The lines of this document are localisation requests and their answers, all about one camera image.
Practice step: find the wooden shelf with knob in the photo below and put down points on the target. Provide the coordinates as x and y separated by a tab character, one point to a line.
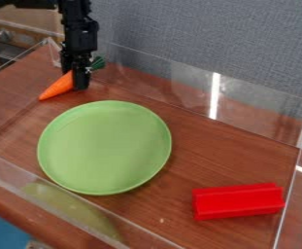
23	31

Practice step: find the red rectangular block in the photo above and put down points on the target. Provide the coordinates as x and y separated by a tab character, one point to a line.
236	201

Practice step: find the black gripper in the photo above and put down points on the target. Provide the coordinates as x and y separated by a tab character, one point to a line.
80	44

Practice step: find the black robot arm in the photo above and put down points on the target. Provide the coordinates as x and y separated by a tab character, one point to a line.
69	9

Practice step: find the orange toy carrot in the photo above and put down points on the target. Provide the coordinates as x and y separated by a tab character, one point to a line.
64	84

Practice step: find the green round plate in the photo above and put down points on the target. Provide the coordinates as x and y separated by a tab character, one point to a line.
104	147

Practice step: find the clear acrylic tray walls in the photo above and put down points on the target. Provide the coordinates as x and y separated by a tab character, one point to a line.
237	136

